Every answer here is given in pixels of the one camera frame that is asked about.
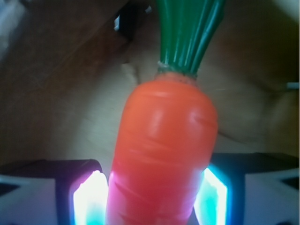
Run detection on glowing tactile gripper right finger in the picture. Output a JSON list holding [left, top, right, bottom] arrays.
[[193, 153, 300, 225]]

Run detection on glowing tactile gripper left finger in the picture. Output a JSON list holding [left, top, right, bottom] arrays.
[[0, 159, 108, 225]]

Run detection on orange plastic toy carrot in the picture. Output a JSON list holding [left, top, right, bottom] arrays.
[[105, 0, 225, 225]]

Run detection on crumpled brown paper bag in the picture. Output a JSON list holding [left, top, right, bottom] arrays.
[[0, 0, 300, 168]]

